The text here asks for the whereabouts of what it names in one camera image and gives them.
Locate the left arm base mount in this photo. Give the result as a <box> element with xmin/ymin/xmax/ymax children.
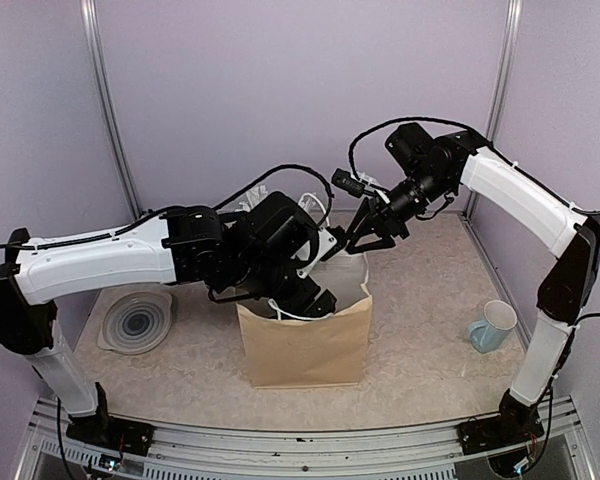
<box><xmin>67</xmin><ymin>382</ymin><xmax>155</xmax><ymax>457</ymax></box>

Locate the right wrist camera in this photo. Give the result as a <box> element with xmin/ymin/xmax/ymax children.
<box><xmin>331</xmin><ymin>122</ymin><xmax>433</xmax><ymax>198</ymax></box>

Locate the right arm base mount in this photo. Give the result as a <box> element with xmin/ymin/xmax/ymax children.
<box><xmin>457</xmin><ymin>390</ymin><xmax>545</xmax><ymax>455</ymax></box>

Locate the aluminium front rail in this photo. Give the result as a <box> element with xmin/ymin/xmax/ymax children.
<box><xmin>14</xmin><ymin>397</ymin><xmax>596</xmax><ymax>480</ymax></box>

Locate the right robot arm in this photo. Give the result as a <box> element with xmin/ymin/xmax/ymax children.
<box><xmin>340</xmin><ymin>123</ymin><xmax>600</xmax><ymax>444</ymax></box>

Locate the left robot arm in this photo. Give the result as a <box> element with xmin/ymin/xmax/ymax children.
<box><xmin>0</xmin><ymin>199</ymin><xmax>336</xmax><ymax>445</ymax></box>

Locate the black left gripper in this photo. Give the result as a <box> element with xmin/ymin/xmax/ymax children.
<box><xmin>230</xmin><ymin>251</ymin><xmax>338</xmax><ymax>332</ymax></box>

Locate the brown paper takeout bag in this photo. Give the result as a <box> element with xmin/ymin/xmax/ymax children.
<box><xmin>236</xmin><ymin>251</ymin><xmax>373</xmax><ymax>388</ymax></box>

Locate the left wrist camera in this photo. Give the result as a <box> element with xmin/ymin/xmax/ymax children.
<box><xmin>248</xmin><ymin>191</ymin><xmax>340</xmax><ymax>278</ymax></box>

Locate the light blue ceramic mug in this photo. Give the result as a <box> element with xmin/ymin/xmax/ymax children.
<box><xmin>468</xmin><ymin>300</ymin><xmax>518</xmax><ymax>354</ymax></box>

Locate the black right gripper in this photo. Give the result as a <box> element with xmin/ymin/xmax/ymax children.
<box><xmin>347</xmin><ymin>165</ymin><xmax>454</xmax><ymax>252</ymax></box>

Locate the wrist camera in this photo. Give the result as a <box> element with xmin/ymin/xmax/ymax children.
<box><xmin>331</xmin><ymin>122</ymin><xmax>433</xmax><ymax>198</ymax></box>
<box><xmin>248</xmin><ymin>191</ymin><xmax>340</xmax><ymax>278</ymax></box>

